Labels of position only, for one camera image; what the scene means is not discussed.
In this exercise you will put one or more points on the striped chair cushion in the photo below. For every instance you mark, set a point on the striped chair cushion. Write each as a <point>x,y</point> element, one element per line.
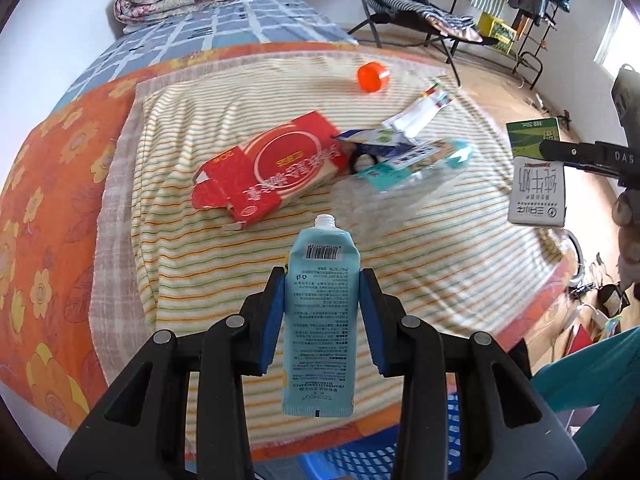
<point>435,17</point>

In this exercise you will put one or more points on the window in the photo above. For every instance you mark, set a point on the window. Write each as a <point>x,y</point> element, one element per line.
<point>612,40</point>

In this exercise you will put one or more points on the black clothes rack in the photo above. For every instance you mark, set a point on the black clothes rack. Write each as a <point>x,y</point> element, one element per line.
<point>530,55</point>

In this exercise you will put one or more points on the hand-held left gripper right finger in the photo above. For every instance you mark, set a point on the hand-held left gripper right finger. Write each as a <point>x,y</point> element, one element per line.
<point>372,322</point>

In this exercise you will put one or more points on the blue plaid bed sheet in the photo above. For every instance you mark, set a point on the blue plaid bed sheet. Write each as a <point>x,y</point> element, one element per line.
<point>225,25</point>

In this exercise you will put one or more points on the blue plastic basket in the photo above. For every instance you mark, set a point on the blue plastic basket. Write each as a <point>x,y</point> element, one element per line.
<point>350,452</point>

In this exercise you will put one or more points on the orange plastic cap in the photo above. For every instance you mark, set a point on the orange plastic cap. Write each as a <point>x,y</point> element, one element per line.
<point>372,77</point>

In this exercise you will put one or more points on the clear teal plastic packaging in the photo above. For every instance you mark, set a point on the clear teal plastic packaging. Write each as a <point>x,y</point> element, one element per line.
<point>450,154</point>

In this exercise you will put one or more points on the grey green milk carton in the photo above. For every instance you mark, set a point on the grey green milk carton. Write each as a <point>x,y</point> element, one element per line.
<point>537,195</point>

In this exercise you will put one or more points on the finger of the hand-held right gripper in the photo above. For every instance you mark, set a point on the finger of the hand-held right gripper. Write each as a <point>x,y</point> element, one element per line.
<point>575,152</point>

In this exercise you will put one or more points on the red cardboard box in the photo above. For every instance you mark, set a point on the red cardboard box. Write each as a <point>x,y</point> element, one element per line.
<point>280,160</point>

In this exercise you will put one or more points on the person's teal pant leg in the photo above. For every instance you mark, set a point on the person's teal pant leg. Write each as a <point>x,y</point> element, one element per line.
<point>590,375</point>

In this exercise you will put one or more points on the striped cream blanket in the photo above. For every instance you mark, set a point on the striped cream blanket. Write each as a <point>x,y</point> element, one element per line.
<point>300,260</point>

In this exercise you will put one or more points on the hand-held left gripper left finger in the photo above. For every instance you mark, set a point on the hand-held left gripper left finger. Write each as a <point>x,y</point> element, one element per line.
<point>272,322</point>

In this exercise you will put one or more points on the blue white carton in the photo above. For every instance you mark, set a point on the blue white carton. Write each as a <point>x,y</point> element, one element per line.
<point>375,137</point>

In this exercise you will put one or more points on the orange floral bed sheet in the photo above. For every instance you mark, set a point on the orange floral bed sheet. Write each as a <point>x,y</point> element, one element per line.
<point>55,185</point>

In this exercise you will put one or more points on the light blue hand cream tube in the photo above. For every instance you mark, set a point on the light blue hand cream tube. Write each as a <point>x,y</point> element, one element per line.
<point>320,310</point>

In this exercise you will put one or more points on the white power strip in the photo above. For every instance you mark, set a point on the white power strip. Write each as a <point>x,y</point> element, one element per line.
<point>539,102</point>

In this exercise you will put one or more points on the yellow plastic crate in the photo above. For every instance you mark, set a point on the yellow plastic crate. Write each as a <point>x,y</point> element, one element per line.
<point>497,32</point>

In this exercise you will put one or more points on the person's right hand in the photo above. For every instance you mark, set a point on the person's right hand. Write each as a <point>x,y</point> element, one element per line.
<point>627,230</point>

